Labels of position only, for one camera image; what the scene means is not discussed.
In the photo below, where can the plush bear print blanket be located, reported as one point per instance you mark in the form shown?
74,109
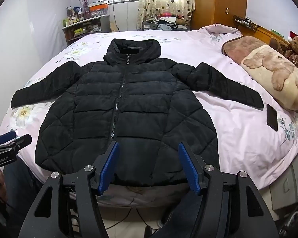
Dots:
283,79

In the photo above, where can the person's left hand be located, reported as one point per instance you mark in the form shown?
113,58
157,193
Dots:
1,181

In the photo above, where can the bed with pink floral sheet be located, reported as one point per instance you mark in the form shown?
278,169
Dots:
238,141

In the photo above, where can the black puffer jacket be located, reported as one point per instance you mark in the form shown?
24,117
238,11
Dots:
139,104

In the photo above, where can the black electronic box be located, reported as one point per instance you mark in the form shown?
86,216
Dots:
150,25

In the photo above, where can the pile of clothes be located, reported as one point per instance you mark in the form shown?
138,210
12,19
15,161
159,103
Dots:
171,21

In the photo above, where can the person's right leg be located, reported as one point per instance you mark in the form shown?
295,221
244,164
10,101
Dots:
181,218

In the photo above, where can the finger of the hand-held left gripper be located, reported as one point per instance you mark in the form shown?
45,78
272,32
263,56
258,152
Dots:
6,136
23,140

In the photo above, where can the black smartphone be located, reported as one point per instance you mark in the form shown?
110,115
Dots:
272,117

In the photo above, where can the cluttered shelf unit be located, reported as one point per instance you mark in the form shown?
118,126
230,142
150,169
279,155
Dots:
84,28

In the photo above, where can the wooden headboard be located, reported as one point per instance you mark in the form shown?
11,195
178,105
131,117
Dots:
263,31

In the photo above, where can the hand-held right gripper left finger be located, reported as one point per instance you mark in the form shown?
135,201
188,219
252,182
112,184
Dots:
109,168

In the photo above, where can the brown teddy bear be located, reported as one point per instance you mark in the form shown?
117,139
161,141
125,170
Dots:
296,52

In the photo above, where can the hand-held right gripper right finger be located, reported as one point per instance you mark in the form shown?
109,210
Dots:
188,168

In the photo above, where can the wooden wardrobe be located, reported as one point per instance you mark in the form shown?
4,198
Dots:
218,2

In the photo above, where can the person's left leg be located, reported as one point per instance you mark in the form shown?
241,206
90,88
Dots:
19,183

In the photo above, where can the orange storage box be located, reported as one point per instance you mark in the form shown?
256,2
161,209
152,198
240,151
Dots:
98,8

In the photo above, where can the person's leg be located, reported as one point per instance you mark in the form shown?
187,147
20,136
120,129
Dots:
19,183
181,218

